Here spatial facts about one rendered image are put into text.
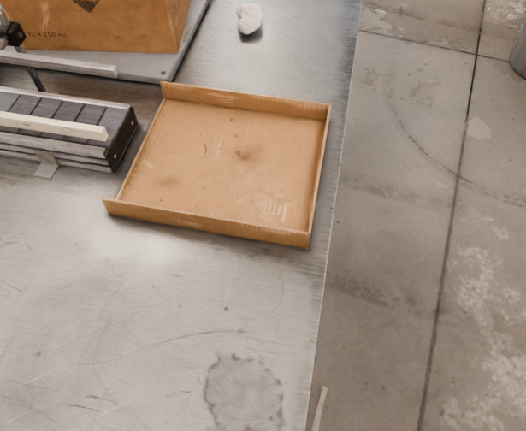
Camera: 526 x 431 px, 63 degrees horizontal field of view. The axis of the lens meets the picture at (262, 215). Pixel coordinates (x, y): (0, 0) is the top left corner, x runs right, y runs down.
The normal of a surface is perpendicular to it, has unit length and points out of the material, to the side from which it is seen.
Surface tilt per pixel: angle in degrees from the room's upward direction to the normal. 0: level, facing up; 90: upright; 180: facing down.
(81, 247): 0
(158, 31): 90
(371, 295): 0
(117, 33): 90
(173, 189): 0
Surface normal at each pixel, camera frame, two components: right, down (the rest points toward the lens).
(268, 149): 0.00, -0.55
